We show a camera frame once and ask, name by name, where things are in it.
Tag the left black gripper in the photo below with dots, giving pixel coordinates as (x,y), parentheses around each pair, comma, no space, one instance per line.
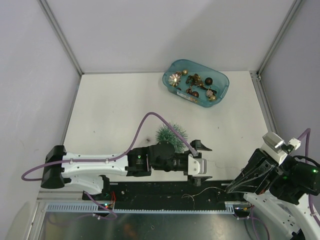
(197,145)

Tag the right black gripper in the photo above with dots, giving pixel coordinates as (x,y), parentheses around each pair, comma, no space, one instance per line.
(258,175)

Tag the small frosted christmas tree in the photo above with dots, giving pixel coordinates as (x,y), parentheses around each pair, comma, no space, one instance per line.
(164,133)

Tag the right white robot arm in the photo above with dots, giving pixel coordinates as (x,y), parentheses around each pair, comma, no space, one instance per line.
(296,221)

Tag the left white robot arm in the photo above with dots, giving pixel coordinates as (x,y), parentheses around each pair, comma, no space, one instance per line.
(91,173)

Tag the gold glitter bauble right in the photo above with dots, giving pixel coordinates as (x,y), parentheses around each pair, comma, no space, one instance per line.
(212,98)

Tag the brown bauble near label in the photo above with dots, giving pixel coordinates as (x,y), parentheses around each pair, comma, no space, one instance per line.
(195,94)

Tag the frosted pine cone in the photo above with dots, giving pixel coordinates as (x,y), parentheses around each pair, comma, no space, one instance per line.
(209,93)

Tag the teal plastic bin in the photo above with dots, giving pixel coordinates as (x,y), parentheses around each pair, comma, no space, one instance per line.
(220,84)

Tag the dark brown bauble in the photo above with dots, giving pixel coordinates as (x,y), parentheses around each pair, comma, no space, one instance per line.
(208,81)

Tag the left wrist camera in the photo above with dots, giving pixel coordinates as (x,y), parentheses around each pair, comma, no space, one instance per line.
(196,166)

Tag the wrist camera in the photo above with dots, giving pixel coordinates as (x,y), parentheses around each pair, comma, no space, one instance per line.
(276,147)
(196,166)

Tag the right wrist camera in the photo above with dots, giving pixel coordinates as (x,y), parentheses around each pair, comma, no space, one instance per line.
(276,147)

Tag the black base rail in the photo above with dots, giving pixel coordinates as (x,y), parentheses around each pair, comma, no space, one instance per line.
(169,196)

